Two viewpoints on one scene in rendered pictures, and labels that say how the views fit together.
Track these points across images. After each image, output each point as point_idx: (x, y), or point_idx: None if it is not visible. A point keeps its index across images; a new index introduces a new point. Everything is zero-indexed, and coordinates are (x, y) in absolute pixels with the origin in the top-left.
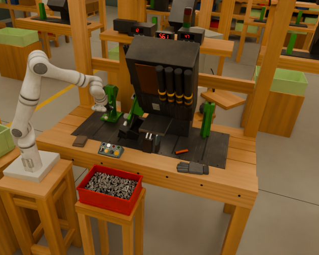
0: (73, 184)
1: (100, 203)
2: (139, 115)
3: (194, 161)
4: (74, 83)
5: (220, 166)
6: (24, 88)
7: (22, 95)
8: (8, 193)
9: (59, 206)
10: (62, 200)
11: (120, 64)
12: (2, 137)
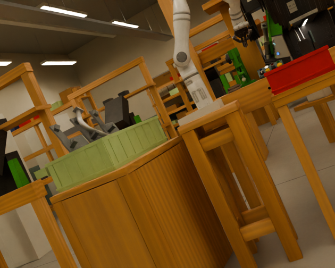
0: (250, 131)
1: (297, 76)
2: (279, 33)
3: None
4: None
5: None
6: (176, 5)
7: (177, 12)
8: (193, 131)
9: (242, 204)
10: (241, 197)
11: (230, 32)
12: (154, 123)
